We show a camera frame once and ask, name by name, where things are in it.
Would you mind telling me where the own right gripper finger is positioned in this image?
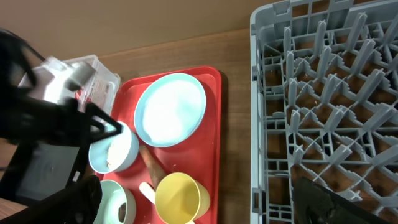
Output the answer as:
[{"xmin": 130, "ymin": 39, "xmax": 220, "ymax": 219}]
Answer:
[{"xmin": 292, "ymin": 177, "xmax": 388, "ymax": 224}]

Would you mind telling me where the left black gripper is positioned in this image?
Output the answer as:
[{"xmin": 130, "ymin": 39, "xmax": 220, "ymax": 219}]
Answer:
[{"xmin": 1, "ymin": 97, "xmax": 122, "ymax": 224}]

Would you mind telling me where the light blue bowl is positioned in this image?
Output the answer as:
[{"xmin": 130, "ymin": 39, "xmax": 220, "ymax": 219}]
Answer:
[{"xmin": 88, "ymin": 121, "xmax": 139, "ymax": 174}]

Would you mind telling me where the mint green bowl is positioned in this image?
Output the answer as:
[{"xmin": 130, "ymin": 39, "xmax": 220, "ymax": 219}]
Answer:
[{"xmin": 93, "ymin": 180, "xmax": 137, "ymax": 224}]

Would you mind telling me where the brown food lump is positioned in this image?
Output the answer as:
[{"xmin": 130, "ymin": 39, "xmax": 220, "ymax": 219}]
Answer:
[{"xmin": 118, "ymin": 203, "xmax": 127, "ymax": 223}]

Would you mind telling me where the yellow plastic cup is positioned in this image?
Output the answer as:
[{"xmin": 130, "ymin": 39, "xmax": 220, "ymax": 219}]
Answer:
[{"xmin": 155, "ymin": 172, "xmax": 211, "ymax": 224}]

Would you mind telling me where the red snack wrapper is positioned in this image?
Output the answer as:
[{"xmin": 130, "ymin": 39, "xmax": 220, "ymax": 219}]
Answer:
[{"xmin": 75, "ymin": 89, "xmax": 91, "ymax": 105}]

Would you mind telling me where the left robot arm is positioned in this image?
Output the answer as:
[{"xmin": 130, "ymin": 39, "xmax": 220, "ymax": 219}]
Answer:
[{"xmin": 1, "ymin": 29, "xmax": 122, "ymax": 223}]

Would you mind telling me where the black waste tray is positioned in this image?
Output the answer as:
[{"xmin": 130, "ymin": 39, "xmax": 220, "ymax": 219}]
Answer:
[{"xmin": 1, "ymin": 143, "xmax": 88, "ymax": 206}]

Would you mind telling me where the grey dishwasher rack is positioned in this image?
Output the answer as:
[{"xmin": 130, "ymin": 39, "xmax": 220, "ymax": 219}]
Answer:
[{"xmin": 250, "ymin": 0, "xmax": 397, "ymax": 223}]

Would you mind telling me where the white plastic spoon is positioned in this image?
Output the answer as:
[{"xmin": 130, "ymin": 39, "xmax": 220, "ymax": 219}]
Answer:
[{"xmin": 139, "ymin": 182, "xmax": 155, "ymax": 204}]

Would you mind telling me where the clear plastic storage box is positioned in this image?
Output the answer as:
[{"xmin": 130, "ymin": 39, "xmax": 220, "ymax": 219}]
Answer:
[{"xmin": 64, "ymin": 55, "xmax": 121, "ymax": 114}]

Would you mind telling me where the light blue plate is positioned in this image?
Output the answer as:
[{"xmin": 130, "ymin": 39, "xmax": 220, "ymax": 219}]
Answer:
[{"xmin": 134, "ymin": 73, "xmax": 206, "ymax": 147}]

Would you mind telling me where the red plastic tray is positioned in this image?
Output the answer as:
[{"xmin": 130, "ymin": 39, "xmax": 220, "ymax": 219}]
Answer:
[{"xmin": 99, "ymin": 66, "xmax": 222, "ymax": 224}]

